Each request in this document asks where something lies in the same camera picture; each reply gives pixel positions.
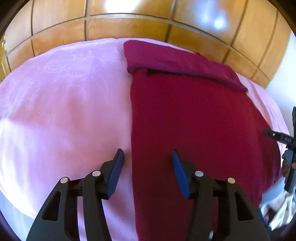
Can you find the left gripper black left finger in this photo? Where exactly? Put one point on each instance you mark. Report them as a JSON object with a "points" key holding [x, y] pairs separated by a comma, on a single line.
{"points": [[58, 216]]}

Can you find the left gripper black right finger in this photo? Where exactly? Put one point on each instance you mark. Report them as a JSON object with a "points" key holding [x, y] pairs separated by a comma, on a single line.
{"points": [[221, 210]]}

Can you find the dark red knit garment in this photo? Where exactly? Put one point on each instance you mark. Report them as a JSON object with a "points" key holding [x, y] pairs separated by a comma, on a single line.
{"points": [[185, 102]]}

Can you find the right hand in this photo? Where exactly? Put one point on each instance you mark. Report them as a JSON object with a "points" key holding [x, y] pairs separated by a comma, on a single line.
{"points": [[285, 169]]}

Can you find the white cloth pile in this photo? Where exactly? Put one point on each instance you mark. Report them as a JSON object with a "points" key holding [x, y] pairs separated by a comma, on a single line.
{"points": [[279, 210]]}

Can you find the pink bed sheet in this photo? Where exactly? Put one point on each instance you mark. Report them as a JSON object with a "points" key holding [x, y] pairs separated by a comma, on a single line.
{"points": [[67, 111]]}

